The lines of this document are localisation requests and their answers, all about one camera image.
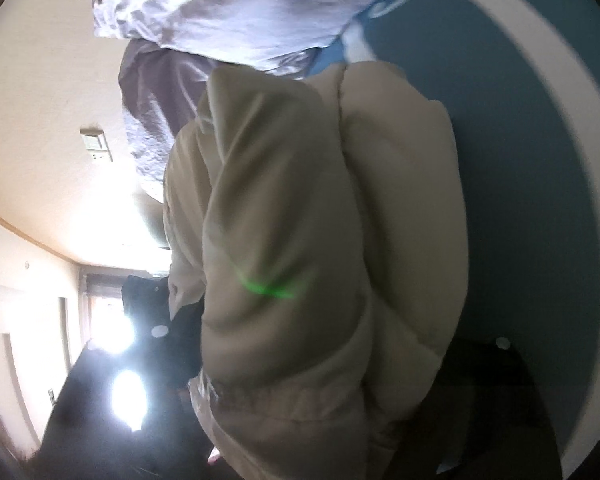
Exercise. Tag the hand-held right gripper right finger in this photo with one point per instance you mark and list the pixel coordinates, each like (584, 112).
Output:
(495, 410)

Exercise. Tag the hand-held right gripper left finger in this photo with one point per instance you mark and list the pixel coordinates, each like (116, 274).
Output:
(180, 345)

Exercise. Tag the beige puffer jacket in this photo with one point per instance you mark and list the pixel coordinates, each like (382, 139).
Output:
(310, 270)

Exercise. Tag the white door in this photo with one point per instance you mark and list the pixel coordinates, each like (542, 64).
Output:
(35, 360)

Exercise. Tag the grey-lilac pillow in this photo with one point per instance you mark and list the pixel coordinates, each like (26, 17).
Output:
(155, 110)

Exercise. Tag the blue white-striped bed sheet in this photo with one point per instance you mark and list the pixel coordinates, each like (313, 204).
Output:
(520, 160)

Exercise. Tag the lavender quilt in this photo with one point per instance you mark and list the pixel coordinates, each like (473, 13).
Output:
(240, 5)

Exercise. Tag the wall light switch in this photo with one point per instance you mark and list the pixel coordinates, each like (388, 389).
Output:
(96, 146)

